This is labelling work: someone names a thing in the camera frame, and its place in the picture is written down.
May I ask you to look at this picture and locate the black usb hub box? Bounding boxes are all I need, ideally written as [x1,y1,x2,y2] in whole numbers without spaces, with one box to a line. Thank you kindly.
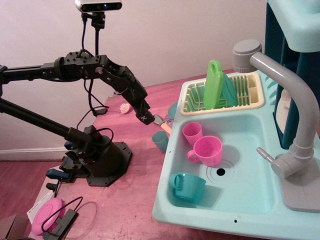
[42,209,79,240]

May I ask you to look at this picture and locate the grey toy faucet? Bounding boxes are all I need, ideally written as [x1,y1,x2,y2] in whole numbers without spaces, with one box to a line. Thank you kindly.
[232,39,320,213]

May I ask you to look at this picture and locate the green cutting board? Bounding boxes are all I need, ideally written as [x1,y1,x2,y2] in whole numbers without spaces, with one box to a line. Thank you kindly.
[203,60,224,110]

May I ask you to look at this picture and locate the light blue toy sink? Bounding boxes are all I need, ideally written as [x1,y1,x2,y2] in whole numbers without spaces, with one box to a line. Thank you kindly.
[153,71,320,240]

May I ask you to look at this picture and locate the teal plate behind sink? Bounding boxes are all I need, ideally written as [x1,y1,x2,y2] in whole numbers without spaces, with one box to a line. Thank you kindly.
[167,102,178,119]

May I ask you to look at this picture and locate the pink plate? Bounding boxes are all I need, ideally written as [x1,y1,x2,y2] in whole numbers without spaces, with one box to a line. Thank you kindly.
[31,197,65,236]

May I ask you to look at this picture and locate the white paper label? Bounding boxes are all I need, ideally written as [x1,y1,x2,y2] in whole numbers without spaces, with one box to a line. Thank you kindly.
[26,191,54,224]

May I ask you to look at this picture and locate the teal mug in sink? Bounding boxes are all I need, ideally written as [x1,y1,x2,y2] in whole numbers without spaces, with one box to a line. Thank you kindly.
[169,172,207,203]

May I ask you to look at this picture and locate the silver depth camera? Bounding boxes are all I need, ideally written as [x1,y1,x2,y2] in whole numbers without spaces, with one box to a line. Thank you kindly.
[74,0,123,13]

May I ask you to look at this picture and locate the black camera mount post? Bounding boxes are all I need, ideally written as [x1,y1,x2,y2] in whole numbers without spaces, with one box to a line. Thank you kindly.
[80,11,106,56]

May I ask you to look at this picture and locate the teal cup on table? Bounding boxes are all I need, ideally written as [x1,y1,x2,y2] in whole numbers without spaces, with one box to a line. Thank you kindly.
[152,130,169,153]

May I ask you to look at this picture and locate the pink mug with handle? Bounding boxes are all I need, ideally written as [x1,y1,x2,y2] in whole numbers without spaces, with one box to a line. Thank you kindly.
[187,135,223,167]

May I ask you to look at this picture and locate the blue clamp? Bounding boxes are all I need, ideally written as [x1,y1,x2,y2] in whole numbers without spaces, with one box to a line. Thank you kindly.
[45,161,74,182]

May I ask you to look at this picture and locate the brown cardboard box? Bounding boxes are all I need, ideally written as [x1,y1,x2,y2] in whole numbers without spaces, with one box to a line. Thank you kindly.
[0,214,29,240]

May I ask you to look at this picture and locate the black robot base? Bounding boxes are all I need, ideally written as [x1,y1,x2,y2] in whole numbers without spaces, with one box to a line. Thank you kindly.
[59,125,133,187]

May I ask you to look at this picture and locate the black cable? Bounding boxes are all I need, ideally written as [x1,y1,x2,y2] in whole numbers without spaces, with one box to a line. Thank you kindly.
[75,77,116,141]

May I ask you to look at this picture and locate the teal plate in rack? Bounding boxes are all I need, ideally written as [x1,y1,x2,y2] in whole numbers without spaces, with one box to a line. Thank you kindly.
[222,72,238,107]

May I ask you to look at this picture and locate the pink tumbler cup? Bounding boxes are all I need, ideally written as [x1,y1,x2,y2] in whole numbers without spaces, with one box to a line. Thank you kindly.
[182,122,203,147]

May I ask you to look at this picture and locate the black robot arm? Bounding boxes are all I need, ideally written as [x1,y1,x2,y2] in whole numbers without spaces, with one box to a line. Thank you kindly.
[0,50,155,153]

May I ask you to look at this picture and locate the cream dish rack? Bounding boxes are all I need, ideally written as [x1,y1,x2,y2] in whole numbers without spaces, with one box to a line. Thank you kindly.
[179,72,265,117]

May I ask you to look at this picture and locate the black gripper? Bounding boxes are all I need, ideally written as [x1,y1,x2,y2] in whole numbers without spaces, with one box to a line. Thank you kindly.
[111,66,155,125]

